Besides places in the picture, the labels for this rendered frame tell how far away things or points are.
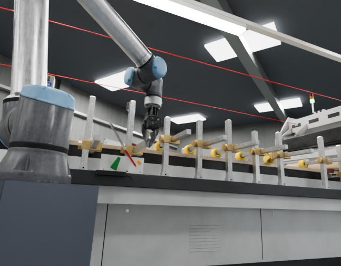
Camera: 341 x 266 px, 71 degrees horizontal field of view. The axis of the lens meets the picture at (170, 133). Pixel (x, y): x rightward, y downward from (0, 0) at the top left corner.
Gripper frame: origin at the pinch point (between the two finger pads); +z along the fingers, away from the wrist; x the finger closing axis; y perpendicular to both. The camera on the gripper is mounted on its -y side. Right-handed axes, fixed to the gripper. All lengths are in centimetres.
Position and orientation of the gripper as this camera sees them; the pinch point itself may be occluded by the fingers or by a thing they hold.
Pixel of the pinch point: (148, 145)
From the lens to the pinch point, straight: 123.1
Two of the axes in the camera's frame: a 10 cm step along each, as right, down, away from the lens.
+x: 9.3, 1.4, 3.5
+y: 3.7, -2.2, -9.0
